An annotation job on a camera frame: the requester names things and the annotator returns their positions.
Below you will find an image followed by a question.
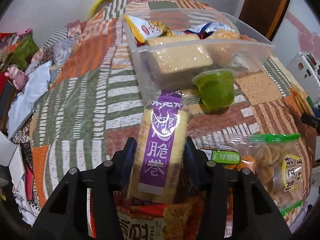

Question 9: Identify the green patterned box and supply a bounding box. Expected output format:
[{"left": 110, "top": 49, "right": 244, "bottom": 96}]
[{"left": 1, "top": 29, "right": 39, "bottom": 72}]

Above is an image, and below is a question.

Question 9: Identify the purple label coconut roll pack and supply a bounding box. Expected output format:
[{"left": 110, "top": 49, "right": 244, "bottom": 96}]
[{"left": 127, "top": 90, "right": 189, "bottom": 204}]

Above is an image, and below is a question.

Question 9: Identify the white appliance with stickers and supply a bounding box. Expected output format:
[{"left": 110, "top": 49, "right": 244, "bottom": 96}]
[{"left": 286, "top": 51, "right": 319, "bottom": 105}]

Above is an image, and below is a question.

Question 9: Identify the yellow curved headboard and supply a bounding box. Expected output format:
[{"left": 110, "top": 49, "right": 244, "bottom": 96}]
[{"left": 88, "top": 0, "right": 114, "bottom": 20}]

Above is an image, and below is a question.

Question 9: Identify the golden puffed rice bar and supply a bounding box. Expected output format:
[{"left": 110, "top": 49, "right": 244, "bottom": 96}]
[{"left": 206, "top": 29, "right": 257, "bottom": 66}]

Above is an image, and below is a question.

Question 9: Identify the cat ear crisps bag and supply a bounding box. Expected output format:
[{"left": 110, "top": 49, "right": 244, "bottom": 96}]
[{"left": 190, "top": 132, "right": 304, "bottom": 216}]

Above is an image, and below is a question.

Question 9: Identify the patchwork striped bed quilt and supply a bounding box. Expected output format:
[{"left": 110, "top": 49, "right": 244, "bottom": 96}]
[{"left": 27, "top": 0, "right": 318, "bottom": 240}]

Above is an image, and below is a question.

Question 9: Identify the blue white snack bag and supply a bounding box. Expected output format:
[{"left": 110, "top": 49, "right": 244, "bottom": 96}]
[{"left": 184, "top": 21, "right": 234, "bottom": 39}]

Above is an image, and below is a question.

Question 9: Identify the brown wooden door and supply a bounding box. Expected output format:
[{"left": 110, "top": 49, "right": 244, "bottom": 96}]
[{"left": 239, "top": 0, "right": 291, "bottom": 40}]

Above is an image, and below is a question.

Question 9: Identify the yellow white snack bag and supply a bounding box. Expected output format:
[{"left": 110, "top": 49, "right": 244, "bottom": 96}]
[{"left": 124, "top": 15, "right": 172, "bottom": 46}]

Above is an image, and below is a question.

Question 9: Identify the red spicy snack bag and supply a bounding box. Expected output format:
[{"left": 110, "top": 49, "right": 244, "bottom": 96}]
[{"left": 87, "top": 189, "right": 206, "bottom": 240}]

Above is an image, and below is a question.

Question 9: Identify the cracker stack pack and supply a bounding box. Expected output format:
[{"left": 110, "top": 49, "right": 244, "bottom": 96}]
[{"left": 292, "top": 90, "right": 314, "bottom": 116}]

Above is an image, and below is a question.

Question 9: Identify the checkered patchwork blanket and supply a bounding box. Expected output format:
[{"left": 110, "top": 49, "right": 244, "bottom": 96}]
[{"left": 10, "top": 19, "right": 87, "bottom": 145}]

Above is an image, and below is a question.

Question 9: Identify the clear plastic storage bin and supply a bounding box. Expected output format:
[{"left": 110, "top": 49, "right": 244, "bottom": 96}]
[{"left": 122, "top": 8, "right": 274, "bottom": 102}]

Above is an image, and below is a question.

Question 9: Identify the white plastic bag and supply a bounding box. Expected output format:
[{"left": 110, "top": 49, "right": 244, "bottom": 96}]
[{"left": 7, "top": 61, "right": 52, "bottom": 140}]

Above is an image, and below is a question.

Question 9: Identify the pale wrapped cake block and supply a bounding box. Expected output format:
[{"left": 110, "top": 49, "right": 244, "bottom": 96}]
[{"left": 146, "top": 34, "right": 213, "bottom": 89}]

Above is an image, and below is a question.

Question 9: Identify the green jelly cup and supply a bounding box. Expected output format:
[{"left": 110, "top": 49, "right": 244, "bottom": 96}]
[{"left": 192, "top": 69, "right": 234, "bottom": 111}]

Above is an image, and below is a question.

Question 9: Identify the pink toy figure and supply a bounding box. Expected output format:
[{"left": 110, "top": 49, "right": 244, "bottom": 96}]
[{"left": 5, "top": 64, "right": 28, "bottom": 90}]

